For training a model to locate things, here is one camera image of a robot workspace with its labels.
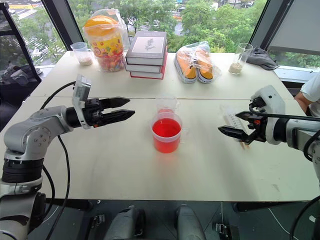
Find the dark hardback book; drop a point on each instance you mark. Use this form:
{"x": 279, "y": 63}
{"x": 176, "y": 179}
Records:
{"x": 145, "y": 68}

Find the white roller blind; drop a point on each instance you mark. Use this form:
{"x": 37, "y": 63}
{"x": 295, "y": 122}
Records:
{"x": 297, "y": 25}

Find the red-spined hardback book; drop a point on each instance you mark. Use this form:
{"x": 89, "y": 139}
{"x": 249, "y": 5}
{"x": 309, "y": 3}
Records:
{"x": 146, "y": 75}

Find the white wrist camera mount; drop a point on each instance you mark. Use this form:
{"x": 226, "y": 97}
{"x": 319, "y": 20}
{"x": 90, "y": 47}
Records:
{"x": 273, "y": 98}
{"x": 81, "y": 87}

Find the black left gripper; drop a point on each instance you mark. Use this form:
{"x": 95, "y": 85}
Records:
{"x": 93, "y": 112}

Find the dark rounded grey shape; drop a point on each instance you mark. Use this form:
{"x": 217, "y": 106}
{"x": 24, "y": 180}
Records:
{"x": 127, "y": 223}
{"x": 188, "y": 223}

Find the grey crumpled cloth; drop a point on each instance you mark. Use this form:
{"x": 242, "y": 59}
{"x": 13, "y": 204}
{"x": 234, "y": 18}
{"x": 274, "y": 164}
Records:
{"x": 262, "y": 57}

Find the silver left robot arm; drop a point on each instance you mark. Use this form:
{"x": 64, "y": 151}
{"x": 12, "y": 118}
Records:
{"x": 27, "y": 135}

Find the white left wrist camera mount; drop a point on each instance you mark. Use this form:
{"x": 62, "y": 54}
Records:
{"x": 81, "y": 87}

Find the person in white shirt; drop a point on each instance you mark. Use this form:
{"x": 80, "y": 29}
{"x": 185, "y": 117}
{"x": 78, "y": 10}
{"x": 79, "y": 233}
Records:
{"x": 311, "y": 87}

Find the yellow-lidded candy jar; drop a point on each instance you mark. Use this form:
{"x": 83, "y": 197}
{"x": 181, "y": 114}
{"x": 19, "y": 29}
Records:
{"x": 106, "y": 47}

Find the large cup with red liquid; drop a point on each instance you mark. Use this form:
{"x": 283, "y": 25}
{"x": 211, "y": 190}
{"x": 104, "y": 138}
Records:
{"x": 166, "y": 136}

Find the small clear plastic cup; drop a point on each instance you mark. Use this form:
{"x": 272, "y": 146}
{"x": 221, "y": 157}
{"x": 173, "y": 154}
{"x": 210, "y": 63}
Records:
{"x": 167, "y": 106}

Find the dark window frame post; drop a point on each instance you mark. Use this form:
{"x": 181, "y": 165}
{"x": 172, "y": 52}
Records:
{"x": 265, "y": 22}
{"x": 62, "y": 22}

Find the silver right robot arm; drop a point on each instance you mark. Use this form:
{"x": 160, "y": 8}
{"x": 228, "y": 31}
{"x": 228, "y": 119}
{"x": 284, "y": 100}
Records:
{"x": 300, "y": 135}

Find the candy jar in plastic bag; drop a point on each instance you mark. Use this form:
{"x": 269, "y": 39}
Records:
{"x": 123, "y": 30}

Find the measuring cup with grains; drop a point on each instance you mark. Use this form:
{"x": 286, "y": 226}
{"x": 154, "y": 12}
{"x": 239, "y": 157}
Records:
{"x": 82, "y": 56}

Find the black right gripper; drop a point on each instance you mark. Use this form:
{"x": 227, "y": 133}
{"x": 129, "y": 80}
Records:
{"x": 260, "y": 130}

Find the black angled frame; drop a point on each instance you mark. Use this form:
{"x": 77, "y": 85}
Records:
{"x": 15, "y": 28}

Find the yellow canvas shoe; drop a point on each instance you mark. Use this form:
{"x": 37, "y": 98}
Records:
{"x": 205, "y": 67}
{"x": 186, "y": 67}

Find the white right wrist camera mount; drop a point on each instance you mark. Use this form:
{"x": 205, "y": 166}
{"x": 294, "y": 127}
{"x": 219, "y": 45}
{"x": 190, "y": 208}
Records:
{"x": 273, "y": 98}

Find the orange shoes in bag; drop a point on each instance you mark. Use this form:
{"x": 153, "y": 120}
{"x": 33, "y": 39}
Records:
{"x": 216, "y": 72}

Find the tall glass with grains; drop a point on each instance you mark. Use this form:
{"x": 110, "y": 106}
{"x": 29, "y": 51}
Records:
{"x": 237, "y": 63}

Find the grey-covered hardback book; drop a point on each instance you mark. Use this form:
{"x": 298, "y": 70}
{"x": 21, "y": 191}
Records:
{"x": 148, "y": 46}

